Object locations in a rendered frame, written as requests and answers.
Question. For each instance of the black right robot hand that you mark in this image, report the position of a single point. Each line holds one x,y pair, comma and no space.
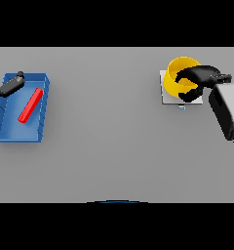
202,76

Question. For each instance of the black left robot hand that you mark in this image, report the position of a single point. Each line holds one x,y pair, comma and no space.
10,87

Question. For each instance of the yellow bowl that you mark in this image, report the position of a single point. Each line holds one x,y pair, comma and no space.
175,76

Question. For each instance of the pale square measuring scale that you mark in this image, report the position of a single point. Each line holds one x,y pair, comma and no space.
193,99

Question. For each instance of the blue tray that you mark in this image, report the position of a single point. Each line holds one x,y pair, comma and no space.
21,109

